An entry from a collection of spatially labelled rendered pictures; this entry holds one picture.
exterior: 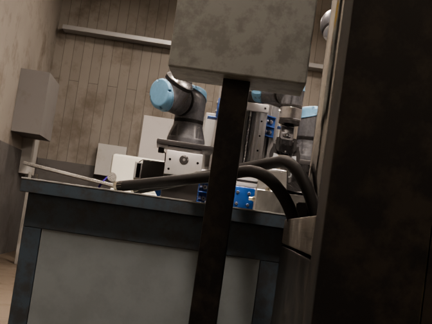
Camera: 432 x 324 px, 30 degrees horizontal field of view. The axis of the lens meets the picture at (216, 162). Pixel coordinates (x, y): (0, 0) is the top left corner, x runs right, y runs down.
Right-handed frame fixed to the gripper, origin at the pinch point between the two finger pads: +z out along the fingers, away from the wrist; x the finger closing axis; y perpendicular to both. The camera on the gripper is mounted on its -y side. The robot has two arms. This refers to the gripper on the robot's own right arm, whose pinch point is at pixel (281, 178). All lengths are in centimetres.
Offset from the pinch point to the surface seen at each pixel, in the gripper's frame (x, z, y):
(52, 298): 58, 44, -59
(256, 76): 13, -14, -101
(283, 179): 0.7, 2.7, -35.6
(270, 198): 4.1, 9.2, -48.0
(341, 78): 1, -3, -164
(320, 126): -4, -8, -77
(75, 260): 53, 33, -59
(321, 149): -5, -3, -78
